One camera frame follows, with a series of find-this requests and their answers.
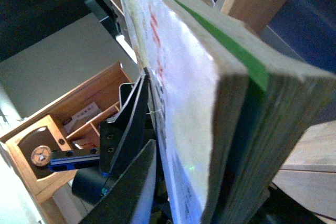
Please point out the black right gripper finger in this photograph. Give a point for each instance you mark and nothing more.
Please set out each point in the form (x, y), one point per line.
(130, 199)

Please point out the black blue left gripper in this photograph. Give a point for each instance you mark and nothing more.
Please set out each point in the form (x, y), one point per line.
(121, 139)

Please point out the thick white green book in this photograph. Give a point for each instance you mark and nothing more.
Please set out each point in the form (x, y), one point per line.
(193, 76)

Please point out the right wooden shelf unit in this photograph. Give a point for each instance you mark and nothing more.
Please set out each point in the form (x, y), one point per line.
(281, 99)

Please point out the orange wooden cabinet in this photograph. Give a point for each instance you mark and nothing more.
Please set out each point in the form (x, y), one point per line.
(74, 116)

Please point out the round clock face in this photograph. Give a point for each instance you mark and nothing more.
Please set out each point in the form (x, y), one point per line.
(40, 156)

